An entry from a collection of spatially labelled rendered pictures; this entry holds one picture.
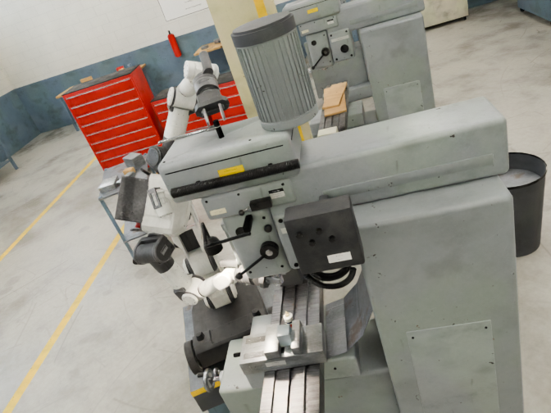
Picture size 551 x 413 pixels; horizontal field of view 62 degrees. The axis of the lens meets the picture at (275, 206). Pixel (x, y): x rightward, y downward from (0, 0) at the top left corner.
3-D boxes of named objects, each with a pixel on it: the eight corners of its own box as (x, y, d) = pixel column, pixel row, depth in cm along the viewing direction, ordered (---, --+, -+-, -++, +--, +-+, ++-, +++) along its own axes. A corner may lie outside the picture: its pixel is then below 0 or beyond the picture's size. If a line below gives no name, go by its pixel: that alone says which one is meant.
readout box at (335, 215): (301, 278, 142) (282, 224, 132) (302, 260, 150) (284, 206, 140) (366, 266, 138) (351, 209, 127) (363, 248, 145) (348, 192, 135)
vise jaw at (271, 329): (266, 360, 183) (263, 352, 181) (269, 331, 196) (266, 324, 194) (280, 357, 182) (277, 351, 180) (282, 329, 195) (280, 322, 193)
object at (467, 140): (274, 224, 165) (256, 177, 155) (278, 192, 184) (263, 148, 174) (512, 174, 147) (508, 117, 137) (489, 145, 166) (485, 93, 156)
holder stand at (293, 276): (280, 287, 230) (267, 256, 220) (287, 258, 248) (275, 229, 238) (302, 284, 226) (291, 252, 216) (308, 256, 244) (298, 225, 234)
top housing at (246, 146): (172, 206, 162) (152, 167, 154) (190, 172, 184) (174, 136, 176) (302, 177, 152) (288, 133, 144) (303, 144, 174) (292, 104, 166)
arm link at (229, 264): (243, 288, 198) (221, 287, 203) (255, 274, 206) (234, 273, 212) (237, 266, 193) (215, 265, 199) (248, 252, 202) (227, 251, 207)
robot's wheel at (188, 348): (194, 357, 285) (182, 335, 276) (202, 354, 286) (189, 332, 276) (198, 382, 268) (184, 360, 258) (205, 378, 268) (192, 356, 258)
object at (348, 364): (251, 390, 206) (242, 373, 201) (260, 332, 236) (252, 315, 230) (362, 376, 195) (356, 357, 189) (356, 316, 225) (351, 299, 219)
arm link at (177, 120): (198, 88, 203) (186, 136, 211) (168, 82, 197) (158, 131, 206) (202, 96, 193) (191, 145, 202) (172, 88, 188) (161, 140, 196)
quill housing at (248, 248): (247, 283, 182) (218, 218, 166) (253, 251, 199) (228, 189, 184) (293, 274, 178) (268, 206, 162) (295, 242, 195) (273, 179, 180)
